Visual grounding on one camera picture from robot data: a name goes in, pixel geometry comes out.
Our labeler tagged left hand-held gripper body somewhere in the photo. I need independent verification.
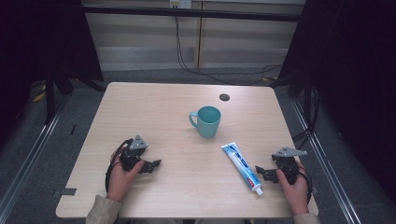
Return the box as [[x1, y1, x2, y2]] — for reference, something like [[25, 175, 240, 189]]
[[119, 134, 149, 173]]

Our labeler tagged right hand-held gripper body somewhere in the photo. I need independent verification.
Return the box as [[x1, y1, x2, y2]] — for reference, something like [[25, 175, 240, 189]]
[[271, 147, 308, 186]]

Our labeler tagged white and blue toothpaste tube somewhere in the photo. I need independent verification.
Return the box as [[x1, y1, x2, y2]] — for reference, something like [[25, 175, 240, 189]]
[[220, 141, 264, 196]]

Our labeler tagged teal mug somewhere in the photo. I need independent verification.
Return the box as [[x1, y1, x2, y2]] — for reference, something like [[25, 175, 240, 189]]
[[189, 105, 222, 139]]

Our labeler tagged person's left hand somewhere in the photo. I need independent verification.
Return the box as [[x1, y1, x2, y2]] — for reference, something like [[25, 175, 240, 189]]
[[106, 150, 146, 203]]

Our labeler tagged person's right hand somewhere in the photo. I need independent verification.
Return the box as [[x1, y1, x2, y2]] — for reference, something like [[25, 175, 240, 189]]
[[276, 161, 310, 217]]

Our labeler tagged black tape strip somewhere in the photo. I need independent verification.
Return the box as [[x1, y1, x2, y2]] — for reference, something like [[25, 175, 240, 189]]
[[60, 187, 78, 197]]

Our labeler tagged black metal stand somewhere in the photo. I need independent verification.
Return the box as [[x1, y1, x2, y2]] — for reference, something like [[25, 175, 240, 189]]
[[43, 68, 58, 125]]

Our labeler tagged dark curtain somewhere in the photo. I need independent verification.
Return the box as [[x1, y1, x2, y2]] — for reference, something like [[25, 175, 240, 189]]
[[276, 0, 396, 203], [0, 0, 106, 147]]

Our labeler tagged yellow scrap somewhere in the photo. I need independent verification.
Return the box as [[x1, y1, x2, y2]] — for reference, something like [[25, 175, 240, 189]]
[[32, 91, 47, 104]]

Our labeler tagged black horizontal bar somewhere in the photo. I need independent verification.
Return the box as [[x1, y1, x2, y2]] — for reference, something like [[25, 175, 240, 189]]
[[82, 5, 307, 22]]

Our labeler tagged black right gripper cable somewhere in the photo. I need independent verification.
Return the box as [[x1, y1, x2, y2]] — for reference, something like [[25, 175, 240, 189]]
[[297, 165, 314, 205]]

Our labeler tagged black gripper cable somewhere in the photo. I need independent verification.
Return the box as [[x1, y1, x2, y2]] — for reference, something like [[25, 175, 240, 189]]
[[105, 138, 134, 194], [297, 165, 314, 205]]

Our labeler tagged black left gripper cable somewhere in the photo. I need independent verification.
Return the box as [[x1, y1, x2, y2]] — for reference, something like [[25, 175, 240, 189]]
[[105, 138, 134, 194]]

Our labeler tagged metal floor rail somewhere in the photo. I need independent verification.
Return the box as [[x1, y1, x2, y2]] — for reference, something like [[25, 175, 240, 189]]
[[290, 99, 362, 224], [0, 92, 71, 218]]

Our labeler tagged black floor cable bundle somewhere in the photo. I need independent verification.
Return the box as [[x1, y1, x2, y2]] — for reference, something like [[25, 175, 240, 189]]
[[292, 87, 321, 150]]

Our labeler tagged black hanging wall cable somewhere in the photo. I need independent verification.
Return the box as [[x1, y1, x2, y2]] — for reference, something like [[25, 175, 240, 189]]
[[174, 15, 283, 87]]

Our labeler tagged white wall outlet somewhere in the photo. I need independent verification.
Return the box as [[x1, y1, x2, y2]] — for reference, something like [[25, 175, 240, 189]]
[[168, 0, 192, 9]]

